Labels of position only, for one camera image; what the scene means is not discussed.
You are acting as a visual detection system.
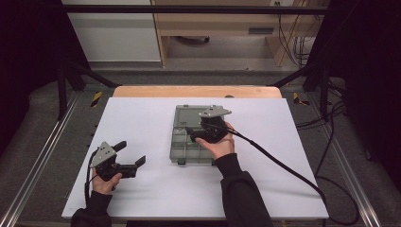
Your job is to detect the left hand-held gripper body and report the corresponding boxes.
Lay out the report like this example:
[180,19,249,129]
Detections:
[89,141,138,183]

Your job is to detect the wooden desk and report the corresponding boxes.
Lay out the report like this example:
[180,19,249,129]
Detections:
[150,0,329,68]

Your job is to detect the left hand-held gripper cable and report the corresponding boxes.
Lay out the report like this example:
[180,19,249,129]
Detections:
[83,149,98,203]

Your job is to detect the aluminium rail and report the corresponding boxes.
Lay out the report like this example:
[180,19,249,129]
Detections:
[325,133,383,227]
[0,90,81,227]

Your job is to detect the black curtain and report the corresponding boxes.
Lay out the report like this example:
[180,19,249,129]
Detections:
[0,0,89,157]
[306,0,401,190]

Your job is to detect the black horizontal frame bar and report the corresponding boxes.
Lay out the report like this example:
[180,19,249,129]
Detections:
[61,4,330,15]

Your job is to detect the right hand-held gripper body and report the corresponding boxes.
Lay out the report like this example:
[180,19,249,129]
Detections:
[196,105,233,145]

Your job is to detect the grey plastic organizer box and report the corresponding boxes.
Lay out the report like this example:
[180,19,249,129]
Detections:
[169,104,229,166]

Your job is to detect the right hand-held gripper cable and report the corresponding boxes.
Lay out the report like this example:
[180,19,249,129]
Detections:
[206,123,360,227]

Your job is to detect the grey label plate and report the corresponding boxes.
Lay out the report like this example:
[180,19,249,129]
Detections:
[248,26,275,35]

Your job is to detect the person's left hand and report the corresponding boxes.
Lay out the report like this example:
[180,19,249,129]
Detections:
[91,168,124,196]

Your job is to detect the white cabinet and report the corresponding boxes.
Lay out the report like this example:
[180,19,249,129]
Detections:
[61,0,162,63]

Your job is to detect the hand-held gripper cable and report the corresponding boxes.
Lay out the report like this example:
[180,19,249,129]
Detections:
[83,149,98,203]
[206,123,360,227]

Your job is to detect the bundle of hanging cables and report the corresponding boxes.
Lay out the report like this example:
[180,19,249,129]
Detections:
[276,12,318,68]

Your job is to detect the person's right hand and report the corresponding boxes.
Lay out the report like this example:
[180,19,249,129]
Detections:
[195,122,236,161]

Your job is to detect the black floor cables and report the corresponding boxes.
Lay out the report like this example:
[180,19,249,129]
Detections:
[295,79,348,179]

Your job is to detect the black frame strut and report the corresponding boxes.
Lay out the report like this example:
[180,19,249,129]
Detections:
[267,61,331,121]
[56,59,123,121]

